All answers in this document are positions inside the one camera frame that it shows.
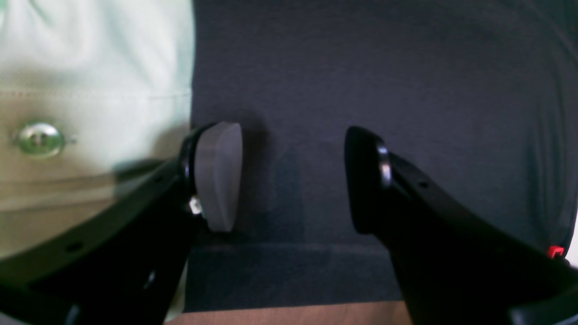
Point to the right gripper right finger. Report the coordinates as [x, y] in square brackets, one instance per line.
[452, 267]

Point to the black table cloth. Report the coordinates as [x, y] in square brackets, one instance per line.
[479, 94]

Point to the light green T-shirt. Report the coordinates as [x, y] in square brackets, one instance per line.
[94, 95]

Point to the bottom blue-red bar clamp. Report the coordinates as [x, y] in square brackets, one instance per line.
[556, 252]

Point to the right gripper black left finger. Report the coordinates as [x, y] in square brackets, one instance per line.
[126, 264]

